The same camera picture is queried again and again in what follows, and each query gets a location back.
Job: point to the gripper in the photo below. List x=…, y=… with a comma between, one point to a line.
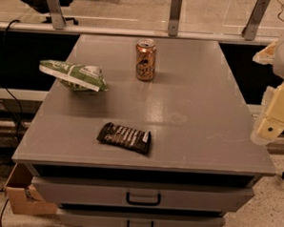
x=271, y=125

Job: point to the black rxbar chocolate wrapper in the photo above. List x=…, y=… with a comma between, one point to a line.
x=125, y=137

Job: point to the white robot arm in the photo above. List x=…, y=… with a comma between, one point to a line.
x=273, y=55

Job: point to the gray drawer cabinet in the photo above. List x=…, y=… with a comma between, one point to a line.
x=199, y=121

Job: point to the orange soda can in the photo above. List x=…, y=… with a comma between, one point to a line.
x=145, y=59

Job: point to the green chip bag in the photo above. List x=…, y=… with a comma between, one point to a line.
x=75, y=76

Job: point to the upper gray drawer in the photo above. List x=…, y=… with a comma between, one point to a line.
x=141, y=194

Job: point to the gray drawer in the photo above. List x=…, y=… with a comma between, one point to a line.
x=141, y=194
x=110, y=219

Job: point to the lower gray drawer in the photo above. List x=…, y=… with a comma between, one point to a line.
x=110, y=219

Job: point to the cardboard box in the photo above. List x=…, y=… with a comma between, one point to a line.
x=23, y=196

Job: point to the right metal bracket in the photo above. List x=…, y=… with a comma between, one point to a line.
x=250, y=30

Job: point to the metal bracket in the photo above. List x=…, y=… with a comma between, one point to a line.
x=57, y=18
x=250, y=30
x=174, y=15

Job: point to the middle metal bracket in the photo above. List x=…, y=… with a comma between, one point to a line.
x=174, y=15

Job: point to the left metal bracket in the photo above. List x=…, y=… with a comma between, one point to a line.
x=57, y=18

